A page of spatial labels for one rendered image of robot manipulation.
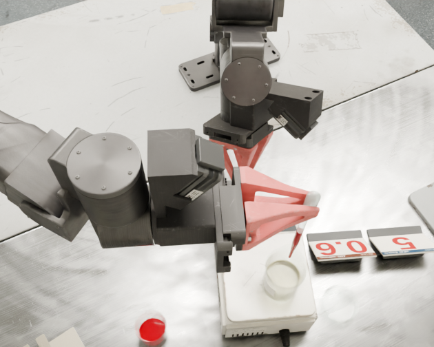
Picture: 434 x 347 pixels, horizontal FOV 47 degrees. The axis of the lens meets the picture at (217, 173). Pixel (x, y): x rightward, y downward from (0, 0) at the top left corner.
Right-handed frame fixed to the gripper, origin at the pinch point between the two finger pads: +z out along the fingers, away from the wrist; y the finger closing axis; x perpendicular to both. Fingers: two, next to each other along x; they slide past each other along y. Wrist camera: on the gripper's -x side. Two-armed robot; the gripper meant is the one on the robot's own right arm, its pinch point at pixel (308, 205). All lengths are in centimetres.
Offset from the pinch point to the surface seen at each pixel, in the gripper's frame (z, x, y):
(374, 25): 30, 32, 58
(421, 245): 23.9, 29.5, 6.7
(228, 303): -7.2, 23.4, -2.0
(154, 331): -17.6, 29.8, -3.4
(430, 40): 102, 122, 143
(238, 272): -5.5, 23.4, 2.2
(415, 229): 24.9, 32.0, 10.5
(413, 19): 98, 122, 157
